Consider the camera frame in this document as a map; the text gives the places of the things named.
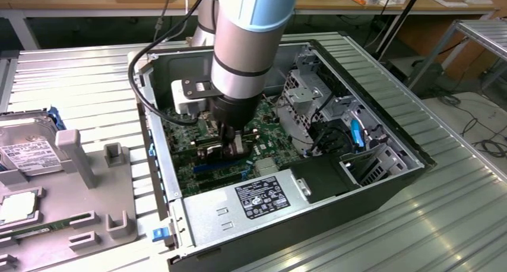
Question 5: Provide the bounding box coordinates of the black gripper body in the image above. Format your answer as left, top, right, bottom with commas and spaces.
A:
208, 94, 262, 131

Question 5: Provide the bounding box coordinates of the CPU socket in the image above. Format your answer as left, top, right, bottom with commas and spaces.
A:
200, 113, 221, 133

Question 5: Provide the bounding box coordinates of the green Dell motherboard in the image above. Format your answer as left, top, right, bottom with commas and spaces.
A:
157, 92, 301, 195

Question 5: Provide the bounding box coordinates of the silver chipset heatsink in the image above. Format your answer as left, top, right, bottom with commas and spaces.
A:
254, 159, 277, 173

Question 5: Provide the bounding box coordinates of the silver perforated drive cage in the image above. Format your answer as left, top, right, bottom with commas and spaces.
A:
276, 68, 352, 121

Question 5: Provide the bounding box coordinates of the silver power supply unit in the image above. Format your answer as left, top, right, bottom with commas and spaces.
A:
180, 167, 316, 248

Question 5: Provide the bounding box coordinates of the black plastic air shroud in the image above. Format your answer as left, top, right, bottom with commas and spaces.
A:
284, 157, 361, 204

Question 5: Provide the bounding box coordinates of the disk bay with white clips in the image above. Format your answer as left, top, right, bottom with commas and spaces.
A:
339, 144, 423, 189

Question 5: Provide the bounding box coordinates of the open black PC case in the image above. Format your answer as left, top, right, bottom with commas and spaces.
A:
136, 39, 436, 272

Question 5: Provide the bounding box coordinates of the grey parts rack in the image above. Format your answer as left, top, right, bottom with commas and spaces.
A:
0, 128, 140, 272

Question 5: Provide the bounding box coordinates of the dark equipment box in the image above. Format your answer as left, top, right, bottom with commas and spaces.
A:
385, 56, 444, 91

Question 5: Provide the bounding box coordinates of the hard disk with blue carrier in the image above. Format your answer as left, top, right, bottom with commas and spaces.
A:
0, 107, 66, 178

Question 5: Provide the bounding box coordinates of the black stand pole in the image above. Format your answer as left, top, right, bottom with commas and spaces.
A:
373, 0, 427, 55

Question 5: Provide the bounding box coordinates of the long wooden desk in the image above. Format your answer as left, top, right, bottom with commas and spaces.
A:
0, 0, 500, 17

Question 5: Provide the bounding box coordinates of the green loose RAM stick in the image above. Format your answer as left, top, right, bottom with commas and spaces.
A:
0, 217, 82, 240

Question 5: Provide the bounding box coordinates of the silver CPU chip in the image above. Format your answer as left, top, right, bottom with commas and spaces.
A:
0, 191, 40, 225

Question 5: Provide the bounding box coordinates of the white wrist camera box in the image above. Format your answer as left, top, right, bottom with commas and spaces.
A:
168, 78, 218, 115

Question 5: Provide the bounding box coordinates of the black wire bundle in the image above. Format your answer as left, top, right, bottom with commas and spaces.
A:
307, 119, 356, 159

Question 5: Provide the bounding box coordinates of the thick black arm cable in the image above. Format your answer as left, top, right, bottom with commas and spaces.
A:
128, 0, 204, 126

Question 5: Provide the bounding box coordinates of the thin grey cable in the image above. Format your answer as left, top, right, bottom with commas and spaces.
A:
153, 0, 172, 43

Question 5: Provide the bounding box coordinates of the black cable tangle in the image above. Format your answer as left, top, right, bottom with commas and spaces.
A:
439, 92, 507, 160

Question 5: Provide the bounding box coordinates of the aluminium frame table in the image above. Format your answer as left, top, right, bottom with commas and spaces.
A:
407, 18, 507, 91

